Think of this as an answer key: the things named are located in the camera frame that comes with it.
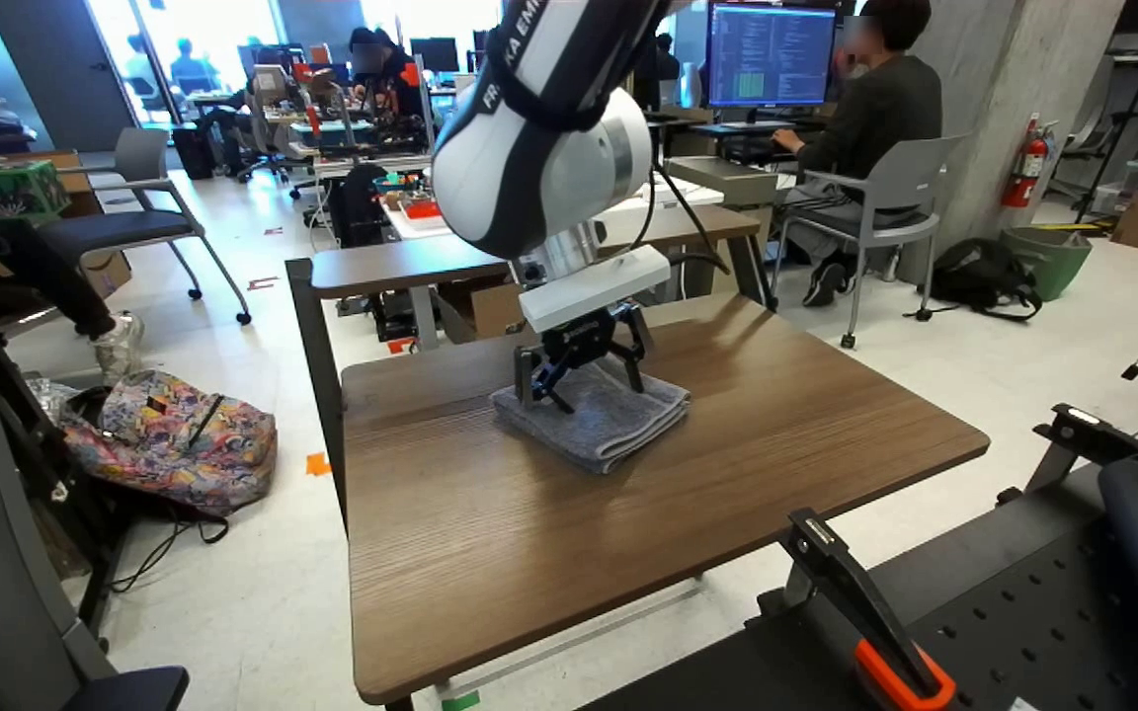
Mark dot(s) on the floral multicolour backpack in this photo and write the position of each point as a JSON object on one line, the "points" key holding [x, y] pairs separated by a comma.
{"points": [[174, 442]]}

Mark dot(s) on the black perforated metal platform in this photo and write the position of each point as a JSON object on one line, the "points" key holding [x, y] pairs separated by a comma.
{"points": [[1027, 634]]}

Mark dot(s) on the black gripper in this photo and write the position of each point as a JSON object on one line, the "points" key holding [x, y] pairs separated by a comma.
{"points": [[586, 342]]}

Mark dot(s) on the brown wooden bench table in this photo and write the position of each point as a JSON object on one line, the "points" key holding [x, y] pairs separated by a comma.
{"points": [[383, 261]]}

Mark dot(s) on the person in grey hoodie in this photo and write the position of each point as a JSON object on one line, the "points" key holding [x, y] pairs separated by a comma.
{"points": [[28, 261]]}

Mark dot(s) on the seated person in dark sweater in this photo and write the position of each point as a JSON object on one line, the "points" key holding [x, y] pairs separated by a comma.
{"points": [[877, 120]]}

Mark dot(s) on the black backpack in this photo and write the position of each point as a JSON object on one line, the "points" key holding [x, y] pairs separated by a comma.
{"points": [[986, 274]]}

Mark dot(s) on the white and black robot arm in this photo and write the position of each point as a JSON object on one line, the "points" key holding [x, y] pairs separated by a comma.
{"points": [[544, 131]]}

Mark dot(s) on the cardboard box under table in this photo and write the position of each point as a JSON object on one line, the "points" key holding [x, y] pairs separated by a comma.
{"points": [[491, 310]]}

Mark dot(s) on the grey office chair with metal legs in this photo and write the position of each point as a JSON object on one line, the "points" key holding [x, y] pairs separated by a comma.
{"points": [[134, 227]]}

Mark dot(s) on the person in black and orange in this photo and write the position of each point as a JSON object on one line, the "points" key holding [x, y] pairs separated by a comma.
{"points": [[392, 73]]}

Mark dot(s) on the grey plastic chair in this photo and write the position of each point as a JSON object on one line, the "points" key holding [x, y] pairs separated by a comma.
{"points": [[907, 181]]}

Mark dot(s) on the computer monitor with blue screen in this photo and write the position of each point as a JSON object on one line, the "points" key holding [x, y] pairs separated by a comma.
{"points": [[768, 58]]}

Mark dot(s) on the orange floor tape piece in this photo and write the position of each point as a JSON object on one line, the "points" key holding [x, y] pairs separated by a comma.
{"points": [[316, 464]]}

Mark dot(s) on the black metal bracket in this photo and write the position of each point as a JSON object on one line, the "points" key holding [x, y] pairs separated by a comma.
{"points": [[1077, 442]]}

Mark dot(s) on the green bin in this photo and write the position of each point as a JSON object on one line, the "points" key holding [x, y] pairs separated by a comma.
{"points": [[1058, 259]]}

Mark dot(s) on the red fire extinguisher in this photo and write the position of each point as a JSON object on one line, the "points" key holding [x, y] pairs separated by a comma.
{"points": [[1023, 164]]}

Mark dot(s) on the gray towel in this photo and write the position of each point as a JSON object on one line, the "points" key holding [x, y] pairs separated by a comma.
{"points": [[610, 422]]}

